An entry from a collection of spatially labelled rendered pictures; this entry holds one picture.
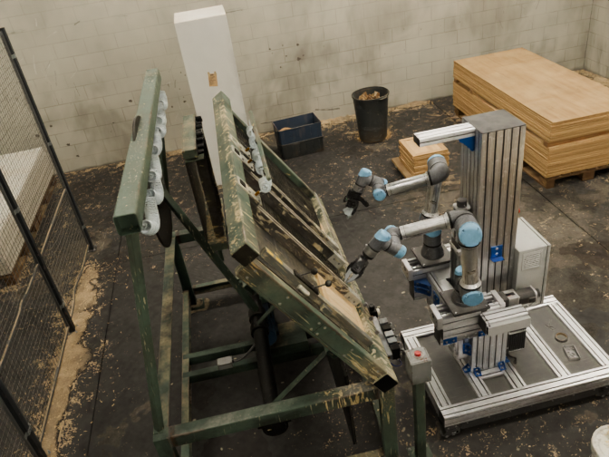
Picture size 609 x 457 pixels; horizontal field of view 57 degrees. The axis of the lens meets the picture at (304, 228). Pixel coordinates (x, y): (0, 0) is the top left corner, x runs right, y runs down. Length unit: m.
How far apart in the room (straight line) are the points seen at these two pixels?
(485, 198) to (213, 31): 4.26
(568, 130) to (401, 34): 3.22
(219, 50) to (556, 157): 3.90
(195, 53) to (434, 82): 3.96
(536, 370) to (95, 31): 6.60
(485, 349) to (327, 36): 5.54
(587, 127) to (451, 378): 3.47
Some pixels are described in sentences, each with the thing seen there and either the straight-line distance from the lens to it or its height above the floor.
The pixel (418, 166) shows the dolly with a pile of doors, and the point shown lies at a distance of 6.61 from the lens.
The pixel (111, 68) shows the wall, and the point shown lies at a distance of 8.35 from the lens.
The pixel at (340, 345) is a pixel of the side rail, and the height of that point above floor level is 1.19.
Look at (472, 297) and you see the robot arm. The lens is 3.23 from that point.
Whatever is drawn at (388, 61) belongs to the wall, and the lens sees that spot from 8.78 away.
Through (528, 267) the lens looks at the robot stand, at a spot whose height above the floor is 1.09.
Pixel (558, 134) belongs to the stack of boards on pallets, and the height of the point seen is 0.64.
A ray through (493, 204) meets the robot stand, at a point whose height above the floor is 1.58.
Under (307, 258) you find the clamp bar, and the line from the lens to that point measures 3.38.
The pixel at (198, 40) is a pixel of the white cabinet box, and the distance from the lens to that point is 6.77.
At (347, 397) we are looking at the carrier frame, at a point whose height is 0.78.
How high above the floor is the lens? 3.31
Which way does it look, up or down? 33 degrees down
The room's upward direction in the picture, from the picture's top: 9 degrees counter-clockwise
